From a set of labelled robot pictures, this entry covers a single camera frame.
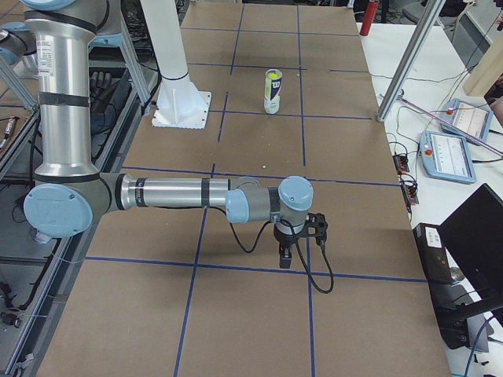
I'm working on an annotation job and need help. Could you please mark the tennis ball can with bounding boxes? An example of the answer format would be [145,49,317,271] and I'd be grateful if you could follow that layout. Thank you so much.
[264,68,282,114]

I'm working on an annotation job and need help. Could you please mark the orange terminal block lower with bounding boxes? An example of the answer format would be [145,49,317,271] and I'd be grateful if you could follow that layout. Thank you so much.
[400,181,419,207]

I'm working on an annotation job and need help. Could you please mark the orange terminal block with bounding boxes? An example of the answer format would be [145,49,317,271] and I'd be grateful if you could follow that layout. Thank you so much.
[400,181,419,207]
[392,154,409,174]

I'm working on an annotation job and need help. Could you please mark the black computer box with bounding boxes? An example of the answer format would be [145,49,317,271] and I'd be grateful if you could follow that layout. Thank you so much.
[413,223,454,285]

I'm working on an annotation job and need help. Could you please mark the orange terminal block upper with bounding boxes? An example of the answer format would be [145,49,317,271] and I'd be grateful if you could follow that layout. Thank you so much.
[392,154,409,174]

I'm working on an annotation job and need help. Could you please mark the near teach pendant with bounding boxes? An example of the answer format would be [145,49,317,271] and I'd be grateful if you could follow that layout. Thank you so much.
[420,130,476,184]

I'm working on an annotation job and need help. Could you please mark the teach pendant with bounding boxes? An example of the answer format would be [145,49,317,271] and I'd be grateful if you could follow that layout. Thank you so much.
[441,98,494,141]
[420,130,476,184]

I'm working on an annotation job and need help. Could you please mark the black monitor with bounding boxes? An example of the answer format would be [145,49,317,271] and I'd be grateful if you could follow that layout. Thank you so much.
[439,183,502,298]

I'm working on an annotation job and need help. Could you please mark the metal rod on table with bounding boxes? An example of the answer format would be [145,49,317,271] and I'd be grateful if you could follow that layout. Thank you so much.
[397,96,503,156]

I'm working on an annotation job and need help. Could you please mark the far teach pendant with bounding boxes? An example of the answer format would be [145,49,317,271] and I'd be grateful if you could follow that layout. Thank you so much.
[441,98,494,141]

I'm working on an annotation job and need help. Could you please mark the red bottle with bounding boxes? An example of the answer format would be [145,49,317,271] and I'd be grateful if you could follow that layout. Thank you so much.
[359,0,379,36]

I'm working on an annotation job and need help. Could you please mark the wooden beam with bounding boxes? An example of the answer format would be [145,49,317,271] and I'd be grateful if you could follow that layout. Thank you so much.
[463,0,503,97]

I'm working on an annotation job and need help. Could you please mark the white camera pillar mount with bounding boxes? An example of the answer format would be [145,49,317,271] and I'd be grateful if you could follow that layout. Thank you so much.
[141,0,211,130]

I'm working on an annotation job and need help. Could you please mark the aluminium frame post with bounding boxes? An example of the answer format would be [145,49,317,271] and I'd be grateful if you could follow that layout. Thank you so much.
[376,0,445,123]

